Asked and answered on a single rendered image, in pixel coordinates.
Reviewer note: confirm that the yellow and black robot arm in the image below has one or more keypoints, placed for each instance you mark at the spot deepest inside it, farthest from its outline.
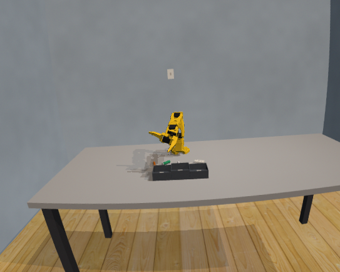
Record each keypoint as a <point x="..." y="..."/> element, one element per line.
<point x="172" y="125"/>

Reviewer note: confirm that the grey bin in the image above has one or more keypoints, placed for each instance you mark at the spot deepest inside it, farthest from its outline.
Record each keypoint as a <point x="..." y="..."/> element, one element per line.
<point x="180" y="171"/>

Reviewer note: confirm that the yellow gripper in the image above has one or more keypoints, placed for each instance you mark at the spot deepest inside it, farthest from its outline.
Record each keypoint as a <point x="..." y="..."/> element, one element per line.
<point x="168" y="137"/>

